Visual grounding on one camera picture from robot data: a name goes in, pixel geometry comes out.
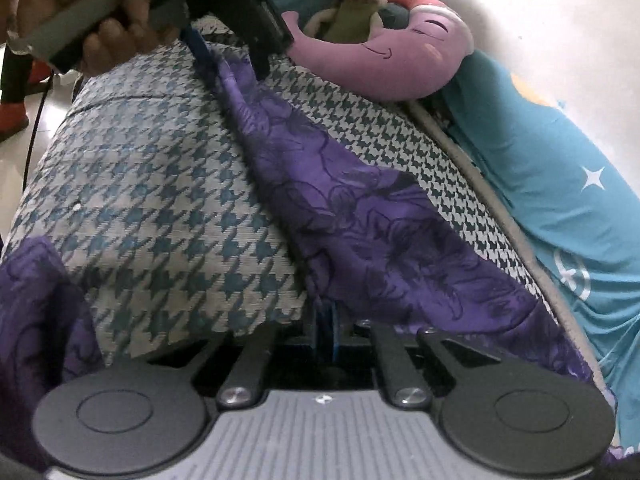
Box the black cable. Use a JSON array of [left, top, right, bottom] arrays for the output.
[[22, 67, 56, 196]]

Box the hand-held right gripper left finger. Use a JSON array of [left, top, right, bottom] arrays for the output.
[[145, 302, 328, 408]]

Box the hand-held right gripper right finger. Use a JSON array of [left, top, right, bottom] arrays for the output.
[[327, 302, 506, 408]]

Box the purple moon plush pillow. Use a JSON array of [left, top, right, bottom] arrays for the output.
[[280, 0, 476, 101]]

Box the red object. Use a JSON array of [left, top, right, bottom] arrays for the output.
[[0, 50, 51, 143]]

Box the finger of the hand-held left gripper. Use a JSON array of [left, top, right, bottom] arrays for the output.
[[247, 35, 276, 81], [180, 27, 216, 73]]

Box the houndstooth bed mat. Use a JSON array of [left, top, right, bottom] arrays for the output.
[[0, 17, 591, 376]]

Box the purple floral garment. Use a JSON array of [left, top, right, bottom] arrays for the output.
[[0, 47, 640, 471]]

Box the teal printed blanket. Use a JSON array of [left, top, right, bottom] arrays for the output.
[[440, 52, 640, 456]]

